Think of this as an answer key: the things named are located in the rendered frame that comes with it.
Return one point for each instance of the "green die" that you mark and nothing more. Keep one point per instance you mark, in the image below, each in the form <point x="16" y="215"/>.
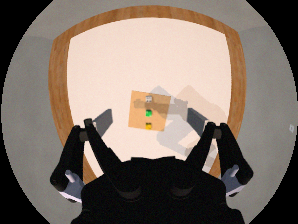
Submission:
<point x="148" y="113"/>

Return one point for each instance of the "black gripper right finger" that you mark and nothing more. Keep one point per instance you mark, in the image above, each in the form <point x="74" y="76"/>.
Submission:
<point x="235" y="171"/>

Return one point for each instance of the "yellow die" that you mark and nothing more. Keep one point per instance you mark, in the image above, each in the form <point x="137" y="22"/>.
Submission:
<point x="148" y="126"/>

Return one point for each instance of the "orange mat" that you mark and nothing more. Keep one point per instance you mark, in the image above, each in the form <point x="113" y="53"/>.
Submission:
<point x="138" y="107"/>

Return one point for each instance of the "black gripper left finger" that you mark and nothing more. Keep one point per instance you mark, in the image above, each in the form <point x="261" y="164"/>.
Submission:
<point x="68" y="175"/>

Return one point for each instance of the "grey die with black pips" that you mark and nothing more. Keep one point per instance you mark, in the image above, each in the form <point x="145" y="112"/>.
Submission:
<point x="148" y="98"/>

